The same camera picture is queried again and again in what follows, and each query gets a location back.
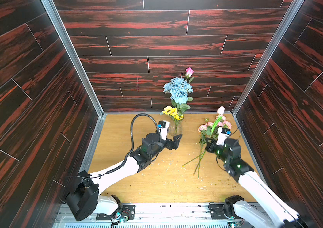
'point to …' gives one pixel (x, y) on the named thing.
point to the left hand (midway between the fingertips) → (176, 133)
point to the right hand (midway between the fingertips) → (209, 137)
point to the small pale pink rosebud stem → (220, 111)
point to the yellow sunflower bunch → (172, 111)
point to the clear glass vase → (175, 128)
